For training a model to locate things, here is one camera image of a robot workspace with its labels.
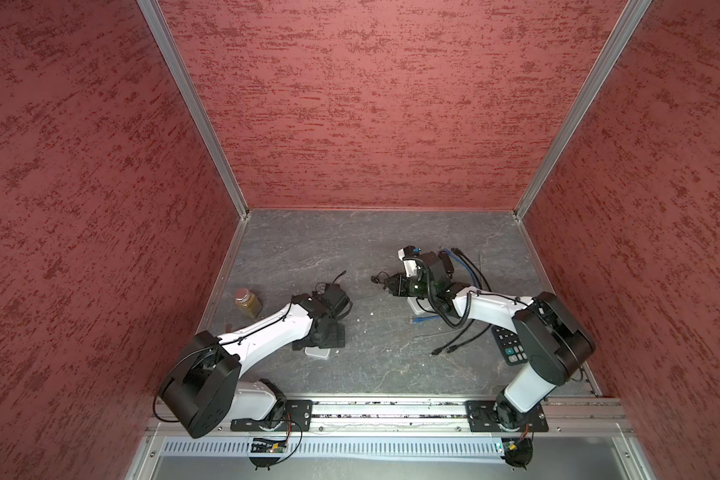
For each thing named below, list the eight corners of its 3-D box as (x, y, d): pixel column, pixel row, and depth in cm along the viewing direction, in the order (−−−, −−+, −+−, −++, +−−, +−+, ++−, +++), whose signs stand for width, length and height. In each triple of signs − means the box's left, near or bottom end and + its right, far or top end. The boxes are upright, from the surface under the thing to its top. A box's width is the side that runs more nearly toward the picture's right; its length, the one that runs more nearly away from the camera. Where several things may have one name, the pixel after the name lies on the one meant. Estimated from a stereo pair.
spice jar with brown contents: (245, 319, 93) (232, 302, 84) (249, 305, 96) (237, 287, 87) (259, 319, 93) (248, 302, 84) (263, 305, 96) (252, 287, 87)
